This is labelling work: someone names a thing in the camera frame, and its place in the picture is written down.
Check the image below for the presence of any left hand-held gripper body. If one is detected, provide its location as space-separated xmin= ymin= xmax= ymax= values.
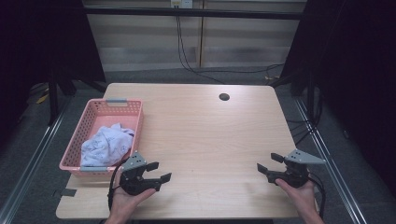
xmin=119 ymin=151 xmax=162 ymax=196

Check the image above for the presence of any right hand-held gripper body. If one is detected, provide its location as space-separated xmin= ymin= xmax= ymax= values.
xmin=266 ymin=148 xmax=327 ymax=189

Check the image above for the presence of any pale lilac printed towel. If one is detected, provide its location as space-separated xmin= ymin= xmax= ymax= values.
xmin=79 ymin=122 xmax=135 ymax=168

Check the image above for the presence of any pink perforated plastic basket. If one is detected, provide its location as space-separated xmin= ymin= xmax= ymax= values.
xmin=59 ymin=98 xmax=145 ymax=177

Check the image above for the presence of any person's left hand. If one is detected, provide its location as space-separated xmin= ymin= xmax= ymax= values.
xmin=109 ymin=170 xmax=157 ymax=218

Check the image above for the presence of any person's right hand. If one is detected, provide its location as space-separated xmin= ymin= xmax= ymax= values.
xmin=275 ymin=177 xmax=318 ymax=217

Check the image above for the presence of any black tape strip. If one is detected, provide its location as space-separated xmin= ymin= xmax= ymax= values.
xmin=60 ymin=188 xmax=78 ymax=198

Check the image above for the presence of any black metal stand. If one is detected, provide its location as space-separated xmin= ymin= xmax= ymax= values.
xmin=48 ymin=73 xmax=61 ymax=126

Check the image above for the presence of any yellow strip on floor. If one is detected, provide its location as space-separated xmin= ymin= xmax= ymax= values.
xmin=35 ymin=92 xmax=50 ymax=105

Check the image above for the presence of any black curtain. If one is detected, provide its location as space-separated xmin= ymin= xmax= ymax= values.
xmin=279 ymin=0 xmax=396 ymax=188
xmin=0 ymin=0 xmax=106 ymax=138

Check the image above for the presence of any black horizontal metal bar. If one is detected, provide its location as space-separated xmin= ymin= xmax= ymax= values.
xmin=83 ymin=7 xmax=307 ymax=21

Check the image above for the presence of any left hand-held gripper black cable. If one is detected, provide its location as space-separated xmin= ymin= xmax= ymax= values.
xmin=106 ymin=158 xmax=130 ymax=211

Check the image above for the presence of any hand-held gripper black cable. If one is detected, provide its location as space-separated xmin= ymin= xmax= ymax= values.
xmin=106 ymin=158 xmax=130 ymax=211
xmin=307 ymin=172 xmax=327 ymax=218

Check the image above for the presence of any right hand-held gripper black cable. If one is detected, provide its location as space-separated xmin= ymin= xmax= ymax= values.
xmin=307 ymin=172 xmax=327 ymax=218

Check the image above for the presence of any silver metal floor rail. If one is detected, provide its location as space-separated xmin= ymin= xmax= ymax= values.
xmin=0 ymin=96 xmax=73 ymax=224
xmin=293 ymin=97 xmax=369 ymax=224

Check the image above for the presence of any bundle of black floor cables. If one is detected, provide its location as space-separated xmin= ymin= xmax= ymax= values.
xmin=286 ymin=90 xmax=324 ymax=147

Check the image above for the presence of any black hanging wall cable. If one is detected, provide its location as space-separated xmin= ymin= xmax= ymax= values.
xmin=176 ymin=15 xmax=226 ymax=85

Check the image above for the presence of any white wall socket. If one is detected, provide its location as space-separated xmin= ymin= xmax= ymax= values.
xmin=170 ymin=0 xmax=194 ymax=9

